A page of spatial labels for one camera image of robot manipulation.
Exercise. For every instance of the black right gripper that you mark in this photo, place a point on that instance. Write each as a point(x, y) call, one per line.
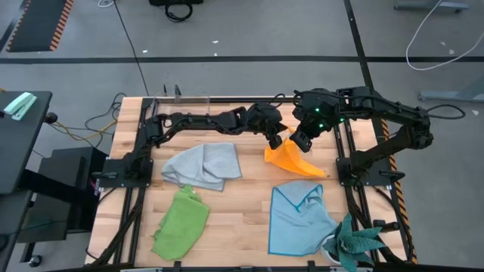
point(315, 113)

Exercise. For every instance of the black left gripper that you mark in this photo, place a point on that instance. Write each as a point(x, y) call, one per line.
point(264, 121)

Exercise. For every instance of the orange microfiber towel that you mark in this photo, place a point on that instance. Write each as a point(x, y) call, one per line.
point(295, 162)

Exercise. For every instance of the grey microfiber towel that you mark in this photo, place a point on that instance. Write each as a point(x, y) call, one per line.
point(204, 166)

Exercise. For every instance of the clear plastic bin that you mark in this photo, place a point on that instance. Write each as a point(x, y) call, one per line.
point(196, 107)

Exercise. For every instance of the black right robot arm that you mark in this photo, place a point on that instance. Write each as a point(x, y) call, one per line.
point(397, 109)

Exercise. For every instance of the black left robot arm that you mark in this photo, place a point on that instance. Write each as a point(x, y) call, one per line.
point(196, 121)

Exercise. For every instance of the blue microfiber towel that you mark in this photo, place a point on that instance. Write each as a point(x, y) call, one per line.
point(295, 226)

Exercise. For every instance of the green microfiber towel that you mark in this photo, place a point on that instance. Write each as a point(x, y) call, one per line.
point(181, 226)

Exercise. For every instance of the teal artificial potted succulent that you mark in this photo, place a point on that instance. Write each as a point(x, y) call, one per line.
point(349, 243)

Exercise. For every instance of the orange black hazard strip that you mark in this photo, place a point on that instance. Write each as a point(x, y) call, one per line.
point(401, 204)

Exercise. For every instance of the grey desk foot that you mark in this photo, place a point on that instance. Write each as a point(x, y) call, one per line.
point(453, 94)
point(431, 4)

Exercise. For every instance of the black equipment case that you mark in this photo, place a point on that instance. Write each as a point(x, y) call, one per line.
point(175, 2)

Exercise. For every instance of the black computer tower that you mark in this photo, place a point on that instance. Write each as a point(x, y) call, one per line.
point(60, 177)

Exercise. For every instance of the black side desk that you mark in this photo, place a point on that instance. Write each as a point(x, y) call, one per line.
point(19, 151)

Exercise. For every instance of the mint green stapler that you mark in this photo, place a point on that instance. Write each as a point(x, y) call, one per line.
point(19, 106)

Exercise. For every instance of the black orange-striped floor mat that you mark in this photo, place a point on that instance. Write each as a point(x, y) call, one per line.
point(38, 22)

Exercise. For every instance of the black caster wheel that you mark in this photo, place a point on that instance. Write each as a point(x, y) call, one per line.
point(35, 260)

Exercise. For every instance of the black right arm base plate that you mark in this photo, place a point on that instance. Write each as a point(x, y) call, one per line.
point(342, 177)

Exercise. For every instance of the black metal table frame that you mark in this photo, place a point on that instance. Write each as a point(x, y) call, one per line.
point(136, 219)

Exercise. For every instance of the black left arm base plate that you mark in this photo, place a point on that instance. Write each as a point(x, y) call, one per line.
point(106, 183)

